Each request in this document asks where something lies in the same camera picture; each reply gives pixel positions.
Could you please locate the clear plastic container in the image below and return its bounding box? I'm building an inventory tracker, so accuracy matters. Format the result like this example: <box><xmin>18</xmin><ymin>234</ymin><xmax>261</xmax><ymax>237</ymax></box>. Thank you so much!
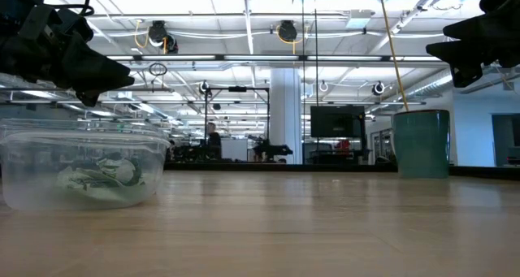
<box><xmin>0</xmin><ymin>118</ymin><xmax>172</xmax><ymax>212</ymax></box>

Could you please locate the teal ceramic mug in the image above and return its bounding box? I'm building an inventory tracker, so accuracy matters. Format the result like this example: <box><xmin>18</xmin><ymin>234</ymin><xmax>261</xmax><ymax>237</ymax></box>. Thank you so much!
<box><xmin>392</xmin><ymin>109</ymin><xmax>452</xmax><ymax>180</ymax></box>

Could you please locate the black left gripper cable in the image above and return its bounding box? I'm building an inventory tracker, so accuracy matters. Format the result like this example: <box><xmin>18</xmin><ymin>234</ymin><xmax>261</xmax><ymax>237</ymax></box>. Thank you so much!
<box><xmin>48</xmin><ymin>0</ymin><xmax>96</xmax><ymax>18</ymax></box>

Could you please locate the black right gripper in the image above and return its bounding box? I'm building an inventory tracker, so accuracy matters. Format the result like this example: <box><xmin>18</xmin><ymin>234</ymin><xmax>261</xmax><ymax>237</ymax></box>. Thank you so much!
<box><xmin>425</xmin><ymin>0</ymin><xmax>520</xmax><ymax>89</ymax></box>

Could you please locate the thin black hanging cable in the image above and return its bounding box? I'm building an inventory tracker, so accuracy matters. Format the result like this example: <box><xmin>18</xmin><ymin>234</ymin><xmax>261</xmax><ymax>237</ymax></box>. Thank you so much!
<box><xmin>301</xmin><ymin>0</ymin><xmax>306</xmax><ymax>165</ymax></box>

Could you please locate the green white Stevia packet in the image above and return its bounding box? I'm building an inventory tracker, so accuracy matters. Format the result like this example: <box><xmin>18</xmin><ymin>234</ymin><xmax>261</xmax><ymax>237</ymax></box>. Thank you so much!
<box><xmin>99</xmin><ymin>156</ymin><xmax>146</xmax><ymax>187</ymax></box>
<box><xmin>55</xmin><ymin>167</ymin><xmax>123</xmax><ymax>191</ymax></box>

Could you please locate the white building column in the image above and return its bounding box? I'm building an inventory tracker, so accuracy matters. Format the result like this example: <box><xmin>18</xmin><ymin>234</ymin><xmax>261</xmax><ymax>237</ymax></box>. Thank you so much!
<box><xmin>269</xmin><ymin>67</ymin><xmax>304</xmax><ymax>165</ymax></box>

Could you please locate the dark doorway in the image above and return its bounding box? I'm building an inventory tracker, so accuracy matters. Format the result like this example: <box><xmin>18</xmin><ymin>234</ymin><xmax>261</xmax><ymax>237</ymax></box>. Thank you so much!
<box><xmin>491</xmin><ymin>113</ymin><xmax>520</xmax><ymax>167</ymax></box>

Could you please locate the black background station frame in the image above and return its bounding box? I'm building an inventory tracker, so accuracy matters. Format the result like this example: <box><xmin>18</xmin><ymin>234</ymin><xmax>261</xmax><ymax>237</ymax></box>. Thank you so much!
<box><xmin>203</xmin><ymin>85</ymin><xmax>271</xmax><ymax>161</ymax></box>

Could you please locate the black monitor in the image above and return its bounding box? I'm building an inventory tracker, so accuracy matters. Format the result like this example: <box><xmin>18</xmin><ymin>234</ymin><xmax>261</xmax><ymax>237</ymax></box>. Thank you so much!
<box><xmin>310</xmin><ymin>105</ymin><xmax>367</xmax><ymax>140</ymax></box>

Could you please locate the person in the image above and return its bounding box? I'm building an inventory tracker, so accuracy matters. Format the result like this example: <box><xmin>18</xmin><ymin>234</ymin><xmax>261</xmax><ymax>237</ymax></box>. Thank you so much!
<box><xmin>206</xmin><ymin>122</ymin><xmax>223</xmax><ymax>161</ymax></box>

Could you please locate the yellow hanging cord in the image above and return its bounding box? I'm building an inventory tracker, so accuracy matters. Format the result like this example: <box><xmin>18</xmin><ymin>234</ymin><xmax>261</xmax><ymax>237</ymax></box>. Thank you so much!
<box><xmin>377</xmin><ymin>0</ymin><xmax>410</xmax><ymax>113</ymax></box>

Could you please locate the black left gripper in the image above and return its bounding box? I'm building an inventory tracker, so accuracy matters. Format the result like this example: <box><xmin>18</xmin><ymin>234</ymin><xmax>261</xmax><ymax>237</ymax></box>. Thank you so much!
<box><xmin>0</xmin><ymin>0</ymin><xmax>136</xmax><ymax>108</ymax></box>

